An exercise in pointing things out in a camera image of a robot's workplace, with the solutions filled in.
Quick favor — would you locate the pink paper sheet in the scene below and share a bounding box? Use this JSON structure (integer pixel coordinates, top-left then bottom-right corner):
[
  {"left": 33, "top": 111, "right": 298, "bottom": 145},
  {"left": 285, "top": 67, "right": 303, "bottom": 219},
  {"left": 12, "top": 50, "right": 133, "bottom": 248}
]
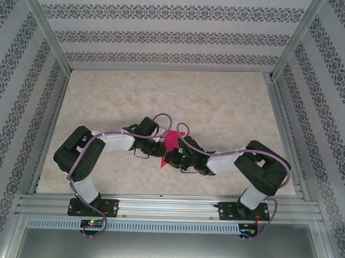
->
[{"left": 159, "top": 130, "right": 187, "bottom": 170}]

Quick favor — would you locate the left circuit board green light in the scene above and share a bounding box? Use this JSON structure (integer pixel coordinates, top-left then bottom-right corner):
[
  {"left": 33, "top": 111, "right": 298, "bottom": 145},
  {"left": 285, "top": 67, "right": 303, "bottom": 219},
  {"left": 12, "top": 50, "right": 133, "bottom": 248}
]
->
[{"left": 79, "top": 218, "right": 105, "bottom": 230}]

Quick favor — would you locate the aluminium front rail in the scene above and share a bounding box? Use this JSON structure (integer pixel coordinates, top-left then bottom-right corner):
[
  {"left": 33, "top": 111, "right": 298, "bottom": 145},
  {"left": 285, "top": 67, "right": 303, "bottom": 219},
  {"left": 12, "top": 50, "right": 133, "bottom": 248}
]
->
[{"left": 15, "top": 187, "right": 326, "bottom": 226}]

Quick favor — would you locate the slotted grey cable duct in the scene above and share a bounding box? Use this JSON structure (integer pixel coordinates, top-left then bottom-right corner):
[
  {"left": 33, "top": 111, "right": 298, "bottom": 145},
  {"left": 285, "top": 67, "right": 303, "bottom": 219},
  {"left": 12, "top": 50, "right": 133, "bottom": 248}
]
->
[{"left": 25, "top": 216, "right": 241, "bottom": 237}]

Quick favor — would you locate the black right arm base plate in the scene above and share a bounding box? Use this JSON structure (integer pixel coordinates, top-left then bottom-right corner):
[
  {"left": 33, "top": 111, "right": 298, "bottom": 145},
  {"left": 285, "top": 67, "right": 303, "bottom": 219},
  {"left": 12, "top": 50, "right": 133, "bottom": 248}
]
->
[{"left": 218, "top": 200, "right": 271, "bottom": 223}]

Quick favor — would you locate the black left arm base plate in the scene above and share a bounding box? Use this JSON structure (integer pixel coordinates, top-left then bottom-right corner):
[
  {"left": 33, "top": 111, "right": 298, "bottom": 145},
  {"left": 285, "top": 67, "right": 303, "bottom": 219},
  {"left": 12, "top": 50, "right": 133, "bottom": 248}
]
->
[{"left": 67, "top": 197, "right": 120, "bottom": 218}]

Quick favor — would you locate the aluminium side rail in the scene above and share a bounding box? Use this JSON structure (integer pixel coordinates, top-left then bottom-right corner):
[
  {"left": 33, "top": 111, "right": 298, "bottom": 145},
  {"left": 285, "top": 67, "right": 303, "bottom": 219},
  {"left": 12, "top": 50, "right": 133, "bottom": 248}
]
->
[
  {"left": 28, "top": 69, "right": 73, "bottom": 196},
  {"left": 259, "top": 72, "right": 316, "bottom": 201}
]

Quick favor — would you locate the aluminium frame post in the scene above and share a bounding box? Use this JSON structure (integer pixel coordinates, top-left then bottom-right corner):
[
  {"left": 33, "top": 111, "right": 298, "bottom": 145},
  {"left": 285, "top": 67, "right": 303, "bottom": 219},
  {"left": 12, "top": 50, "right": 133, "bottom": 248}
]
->
[
  {"left": 17, "top": 0, "right": 75, "bottom": 72},
  {"left": 272, "top": 0, "right": 327, "bottom": 81}
]

